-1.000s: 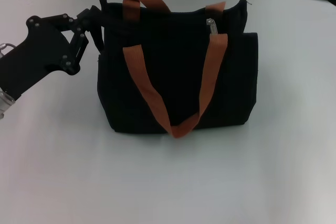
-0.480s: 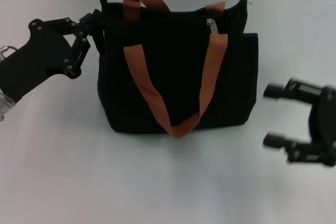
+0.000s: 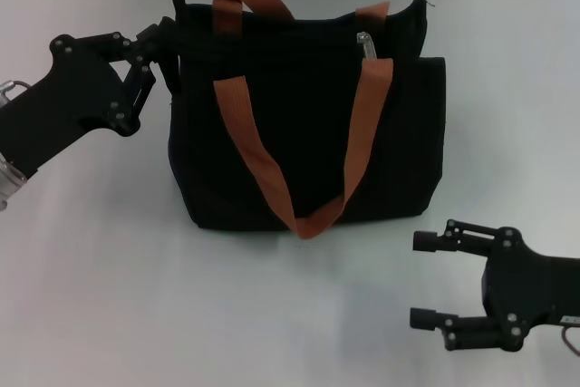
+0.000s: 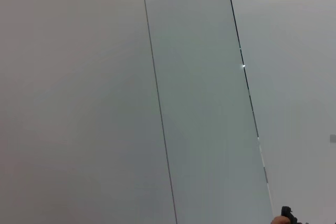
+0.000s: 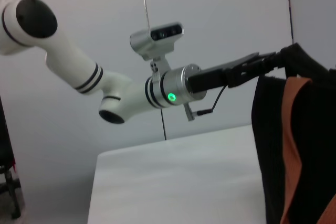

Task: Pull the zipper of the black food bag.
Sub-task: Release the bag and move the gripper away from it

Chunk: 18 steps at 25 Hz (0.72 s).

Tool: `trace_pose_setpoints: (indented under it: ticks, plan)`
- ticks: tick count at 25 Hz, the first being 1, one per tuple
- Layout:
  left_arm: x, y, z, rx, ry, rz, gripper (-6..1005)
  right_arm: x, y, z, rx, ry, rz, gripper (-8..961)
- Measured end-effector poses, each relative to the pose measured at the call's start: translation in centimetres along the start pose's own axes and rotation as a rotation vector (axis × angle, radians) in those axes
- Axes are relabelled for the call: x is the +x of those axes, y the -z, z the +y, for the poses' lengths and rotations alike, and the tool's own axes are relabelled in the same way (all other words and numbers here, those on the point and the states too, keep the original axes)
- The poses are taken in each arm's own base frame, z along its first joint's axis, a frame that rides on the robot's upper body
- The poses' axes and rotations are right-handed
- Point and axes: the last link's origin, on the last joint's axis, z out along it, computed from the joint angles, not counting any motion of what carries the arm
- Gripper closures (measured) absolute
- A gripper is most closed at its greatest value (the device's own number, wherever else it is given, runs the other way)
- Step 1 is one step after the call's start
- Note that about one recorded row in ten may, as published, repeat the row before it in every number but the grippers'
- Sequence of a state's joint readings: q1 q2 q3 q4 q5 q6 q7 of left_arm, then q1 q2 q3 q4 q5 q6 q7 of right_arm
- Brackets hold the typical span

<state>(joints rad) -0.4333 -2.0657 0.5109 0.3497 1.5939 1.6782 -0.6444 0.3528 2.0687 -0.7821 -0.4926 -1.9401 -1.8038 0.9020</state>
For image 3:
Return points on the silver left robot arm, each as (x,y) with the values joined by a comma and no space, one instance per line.
(9,183)

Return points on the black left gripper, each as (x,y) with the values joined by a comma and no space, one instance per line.
(59,106)

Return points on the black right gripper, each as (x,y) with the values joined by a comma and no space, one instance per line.
(530,292)

